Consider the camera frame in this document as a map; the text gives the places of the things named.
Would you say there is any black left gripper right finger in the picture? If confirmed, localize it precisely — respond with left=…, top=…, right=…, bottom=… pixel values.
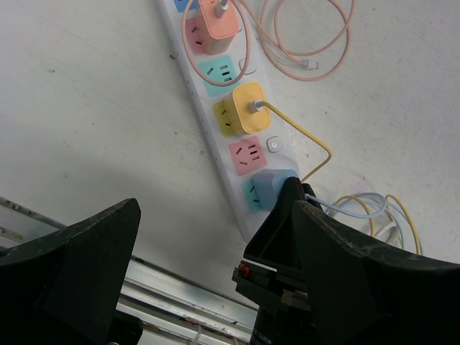
left=292, top=201, right=459, bottom=344

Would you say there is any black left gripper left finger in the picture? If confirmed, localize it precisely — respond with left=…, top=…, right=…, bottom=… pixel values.
left=1, top=198, right=141, bottom=344

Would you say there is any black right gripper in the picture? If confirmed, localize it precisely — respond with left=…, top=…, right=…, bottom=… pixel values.
left=232, top=177, right=316, bottom=344

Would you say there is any blue charger plug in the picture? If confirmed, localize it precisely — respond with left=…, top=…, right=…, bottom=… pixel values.
left=252, top=169, right=298, bottom=211

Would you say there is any yellow charging cable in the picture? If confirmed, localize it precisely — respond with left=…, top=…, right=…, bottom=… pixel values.
left=257, top=100, right=422, bottom=256

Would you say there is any yellow charger plug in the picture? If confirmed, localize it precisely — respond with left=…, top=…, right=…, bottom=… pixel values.
left=224, top=82, right=271, bottom=135

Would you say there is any pink charging cable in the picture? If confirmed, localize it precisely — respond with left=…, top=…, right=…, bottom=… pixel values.
left=182, top=0, right=357, bottom=87

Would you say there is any white multicolour power strip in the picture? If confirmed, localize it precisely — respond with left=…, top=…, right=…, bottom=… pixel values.
left=159, top=1, right=300, bottom=240

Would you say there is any orange pink charger plug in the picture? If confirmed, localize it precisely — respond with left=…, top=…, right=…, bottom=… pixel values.
left=194, top=0, right=239, bottom=55

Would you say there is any aluminium table frame rail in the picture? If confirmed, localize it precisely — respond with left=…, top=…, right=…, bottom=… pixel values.
left=1, top=199, right=255, bottom=344

